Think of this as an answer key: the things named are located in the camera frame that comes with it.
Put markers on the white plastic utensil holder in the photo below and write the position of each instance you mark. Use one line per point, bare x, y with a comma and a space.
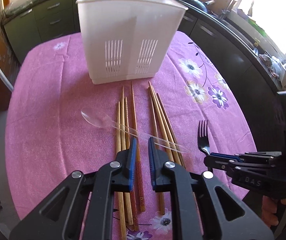
127, 39

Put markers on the clear plastic spoon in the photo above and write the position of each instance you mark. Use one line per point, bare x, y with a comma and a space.
101, 120

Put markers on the brown wooden chopstick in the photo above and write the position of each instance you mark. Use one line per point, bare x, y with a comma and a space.
155, 133
168, 124
165, 130
164, 137

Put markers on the pink floral tablecloth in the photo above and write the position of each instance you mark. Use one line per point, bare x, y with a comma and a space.
47, 138

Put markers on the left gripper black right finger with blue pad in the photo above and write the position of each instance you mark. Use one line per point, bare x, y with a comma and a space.
202, 206

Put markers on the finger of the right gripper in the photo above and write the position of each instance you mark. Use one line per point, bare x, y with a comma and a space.
220, 164
233, 156

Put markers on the dark red patterned chopstick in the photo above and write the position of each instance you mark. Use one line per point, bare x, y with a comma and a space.
140, 184

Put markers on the black wok in sink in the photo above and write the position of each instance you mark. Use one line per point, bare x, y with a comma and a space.
200, 5

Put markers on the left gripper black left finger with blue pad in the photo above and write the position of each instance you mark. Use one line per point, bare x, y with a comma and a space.
81, 206

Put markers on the black metal fork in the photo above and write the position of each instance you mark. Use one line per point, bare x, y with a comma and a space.
202, 137

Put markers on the chrome sink faucet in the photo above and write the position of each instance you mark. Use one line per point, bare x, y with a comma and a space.
231, 4

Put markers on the light wooden chopstick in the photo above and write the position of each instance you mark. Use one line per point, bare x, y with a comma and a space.
120, 194
123, 147
132, 193

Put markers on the person's hand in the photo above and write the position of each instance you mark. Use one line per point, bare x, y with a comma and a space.
269, 209

